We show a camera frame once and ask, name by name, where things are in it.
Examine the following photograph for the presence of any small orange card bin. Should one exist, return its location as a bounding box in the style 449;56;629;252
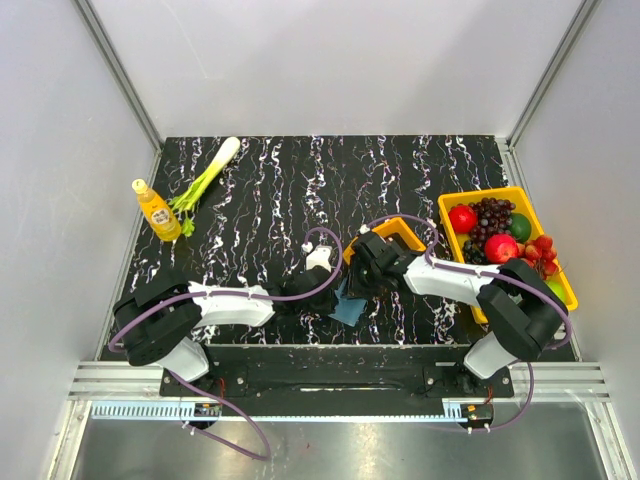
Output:
361;214;427;253

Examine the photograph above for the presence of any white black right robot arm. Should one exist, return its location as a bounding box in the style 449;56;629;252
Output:
346;231;569;396

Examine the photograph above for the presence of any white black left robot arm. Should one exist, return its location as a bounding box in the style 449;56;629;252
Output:
108;266;338;395

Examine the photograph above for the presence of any red apple left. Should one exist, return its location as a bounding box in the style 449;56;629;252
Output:
448;205;478;234

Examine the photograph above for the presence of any red apple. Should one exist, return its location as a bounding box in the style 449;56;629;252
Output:
448;205;478;234
484;234;519;264

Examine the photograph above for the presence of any black marble pattern mat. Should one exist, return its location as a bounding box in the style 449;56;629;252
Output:
116;134;508;346

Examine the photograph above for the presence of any red apple centre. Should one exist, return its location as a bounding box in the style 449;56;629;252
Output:
484;234;519;264

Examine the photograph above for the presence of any dark purple grape bunch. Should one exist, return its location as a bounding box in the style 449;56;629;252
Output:
462;197;515;265

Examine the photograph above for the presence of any dark green avocado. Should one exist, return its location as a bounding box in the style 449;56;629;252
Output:
508;213;532;244

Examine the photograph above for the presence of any green white leek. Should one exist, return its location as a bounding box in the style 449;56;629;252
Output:
169;137;241;238

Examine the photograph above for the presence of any light green apple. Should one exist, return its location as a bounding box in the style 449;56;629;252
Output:
546;280;567;304

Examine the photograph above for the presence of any yellow juice bottle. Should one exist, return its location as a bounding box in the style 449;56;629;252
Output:
132;179;181;242

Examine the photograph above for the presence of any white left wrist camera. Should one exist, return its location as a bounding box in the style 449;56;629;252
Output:
302;242;332;271

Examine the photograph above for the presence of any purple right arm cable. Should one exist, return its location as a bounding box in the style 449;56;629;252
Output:
359;213;572;433

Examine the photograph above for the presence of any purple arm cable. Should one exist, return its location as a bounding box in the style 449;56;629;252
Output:
107;227;344;461
359;213;572;433

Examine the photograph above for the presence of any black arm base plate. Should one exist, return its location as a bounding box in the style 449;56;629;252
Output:
159;344;515;400

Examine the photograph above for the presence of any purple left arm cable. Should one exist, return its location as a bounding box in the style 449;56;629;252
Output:
107;227;344;461

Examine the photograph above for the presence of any white slotted cable duct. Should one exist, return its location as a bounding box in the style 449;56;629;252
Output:
90;401;468;425

